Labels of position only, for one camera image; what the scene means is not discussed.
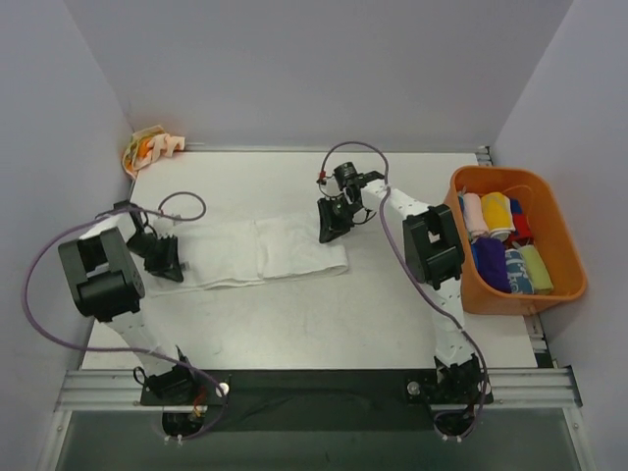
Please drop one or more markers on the crumpled orange cloth pile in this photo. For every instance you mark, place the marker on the crumpled orange cloth pile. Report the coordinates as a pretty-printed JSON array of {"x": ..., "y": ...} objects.
[{"x": 147, "y": 146}]

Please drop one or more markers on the black base mat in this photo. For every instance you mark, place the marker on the black base mat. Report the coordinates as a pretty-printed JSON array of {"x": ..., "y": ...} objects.
[{"x": 313, "y": 414}]

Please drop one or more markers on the red cloth in basket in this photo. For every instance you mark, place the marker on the red cloth in basket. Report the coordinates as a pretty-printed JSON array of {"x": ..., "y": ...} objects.
[{"x": 521, "y": 234}]

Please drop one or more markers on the green rolled towel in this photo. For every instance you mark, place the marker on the green rolled towel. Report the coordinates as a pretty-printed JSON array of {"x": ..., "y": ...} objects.
[{"x": 536, "y": 269}]

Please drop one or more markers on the orange plastic basket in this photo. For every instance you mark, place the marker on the orange plastic basket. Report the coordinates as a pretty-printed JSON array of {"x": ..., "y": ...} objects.
[{"x": 551, "y": 237}]

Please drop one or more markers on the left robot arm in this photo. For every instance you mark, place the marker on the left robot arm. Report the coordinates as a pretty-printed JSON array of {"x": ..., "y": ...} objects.
[{"x": 103, "y": 269}]

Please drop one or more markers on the pink rolled towel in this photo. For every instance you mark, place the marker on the pink rolled towel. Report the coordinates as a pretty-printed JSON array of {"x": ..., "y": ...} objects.
[{"x": 473, "y": 216}]

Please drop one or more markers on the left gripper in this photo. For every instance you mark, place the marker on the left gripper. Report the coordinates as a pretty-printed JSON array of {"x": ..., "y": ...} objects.
[{"x": 162, "y": 252}]

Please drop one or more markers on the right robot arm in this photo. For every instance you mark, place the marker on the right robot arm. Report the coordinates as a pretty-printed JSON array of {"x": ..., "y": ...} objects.
[{"x": 425, "y": 240}]

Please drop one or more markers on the purple rolled towel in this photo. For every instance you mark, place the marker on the purple rolled towel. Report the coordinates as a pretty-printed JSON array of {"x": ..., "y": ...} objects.
[{"x": 491, "y": 263}]

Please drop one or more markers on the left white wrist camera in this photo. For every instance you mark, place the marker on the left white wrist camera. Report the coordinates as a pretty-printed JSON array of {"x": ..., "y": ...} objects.
[{"x": 164, "y": 226}]

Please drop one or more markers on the yellow rolled towel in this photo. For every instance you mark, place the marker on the yellow rolled towel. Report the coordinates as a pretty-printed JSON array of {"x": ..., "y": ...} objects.
[{"x": 497, "y": 212}]

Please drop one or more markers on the aluminium frame rail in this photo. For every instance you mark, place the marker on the aluminium frame rail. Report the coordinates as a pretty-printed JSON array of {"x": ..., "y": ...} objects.
[{"x": 117, "y": 390}]

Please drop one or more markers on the blue patterned rolled towel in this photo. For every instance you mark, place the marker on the blue patterned rolled towel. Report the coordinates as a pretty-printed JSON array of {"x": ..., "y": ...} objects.
[{"x": 517, "y": 273}]

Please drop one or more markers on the white towel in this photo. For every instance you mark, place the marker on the white towel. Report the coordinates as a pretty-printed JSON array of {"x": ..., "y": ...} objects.
[{"x": 249, "y": 253}]

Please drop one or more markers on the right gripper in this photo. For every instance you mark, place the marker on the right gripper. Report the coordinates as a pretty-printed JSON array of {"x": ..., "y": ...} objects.
[{"x": 336, "y": 212}]

